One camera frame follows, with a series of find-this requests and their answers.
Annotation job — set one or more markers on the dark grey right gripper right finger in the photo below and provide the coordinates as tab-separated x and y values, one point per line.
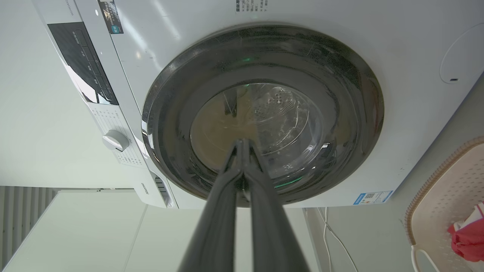
272	226

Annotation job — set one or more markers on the red cloth garment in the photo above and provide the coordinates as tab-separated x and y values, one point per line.
469	240

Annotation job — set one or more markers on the round dark washing machine door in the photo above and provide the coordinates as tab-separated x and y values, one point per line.
340	113

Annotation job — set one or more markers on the white front-load washing machine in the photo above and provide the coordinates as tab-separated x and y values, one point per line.
401	113

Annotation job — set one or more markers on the beige perforated laundry basket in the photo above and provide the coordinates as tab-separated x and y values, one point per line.
442	204

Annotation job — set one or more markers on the white washing machine dial knob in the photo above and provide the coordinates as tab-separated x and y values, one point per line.
115	140

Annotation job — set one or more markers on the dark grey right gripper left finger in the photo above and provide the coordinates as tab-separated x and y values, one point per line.
215	226

